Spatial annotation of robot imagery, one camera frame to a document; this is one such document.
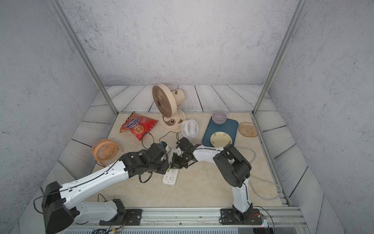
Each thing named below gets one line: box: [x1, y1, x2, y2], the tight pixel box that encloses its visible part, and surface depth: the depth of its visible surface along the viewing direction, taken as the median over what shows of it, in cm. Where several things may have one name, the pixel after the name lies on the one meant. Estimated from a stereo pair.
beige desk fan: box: [151, 83, 187, 129], surface depth 101 cm
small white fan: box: [181, 118, 199, 143], surface depth 101 cm
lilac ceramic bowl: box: [211, 111, 227, 125], surface depth 114 cm
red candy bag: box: [119, 111, 159, 141], surface depth 108 cm
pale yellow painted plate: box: [209, 131, 233, 148], surface depth 104 cm
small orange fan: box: [91, 138, 124, 168], surface depth 90 cm
